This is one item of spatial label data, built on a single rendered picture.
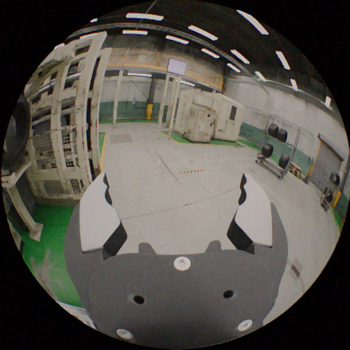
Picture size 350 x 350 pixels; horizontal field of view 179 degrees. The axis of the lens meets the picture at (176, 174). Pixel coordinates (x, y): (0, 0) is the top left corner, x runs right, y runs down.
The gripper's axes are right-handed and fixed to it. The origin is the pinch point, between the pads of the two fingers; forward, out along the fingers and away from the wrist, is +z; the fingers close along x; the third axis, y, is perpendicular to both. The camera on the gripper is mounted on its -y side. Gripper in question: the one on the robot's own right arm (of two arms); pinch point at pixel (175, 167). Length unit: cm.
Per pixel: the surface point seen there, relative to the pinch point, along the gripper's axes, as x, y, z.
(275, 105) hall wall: 790, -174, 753
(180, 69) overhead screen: 25, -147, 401
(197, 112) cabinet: 84, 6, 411
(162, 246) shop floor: -9, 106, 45
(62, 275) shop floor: -101, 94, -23
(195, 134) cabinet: 81, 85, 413
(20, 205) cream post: -157, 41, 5
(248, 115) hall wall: 661, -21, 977
